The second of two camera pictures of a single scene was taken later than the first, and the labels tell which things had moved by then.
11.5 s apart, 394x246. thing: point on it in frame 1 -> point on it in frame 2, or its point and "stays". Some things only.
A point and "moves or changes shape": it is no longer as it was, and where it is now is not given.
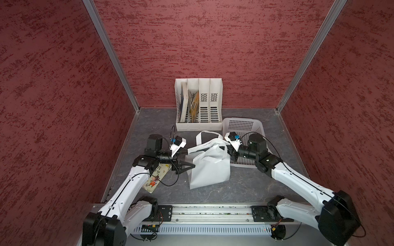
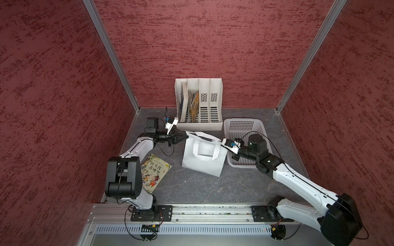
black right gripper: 232,152 -> 235,157
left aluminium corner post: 92,8 stays
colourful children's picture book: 157,175 stays
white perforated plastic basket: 244,127 stays
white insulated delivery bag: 212,160 moves or changes shape
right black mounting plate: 268,213 stays
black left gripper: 175,166 -> 174,135
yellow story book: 194,104 stays
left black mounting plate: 164,213 stays
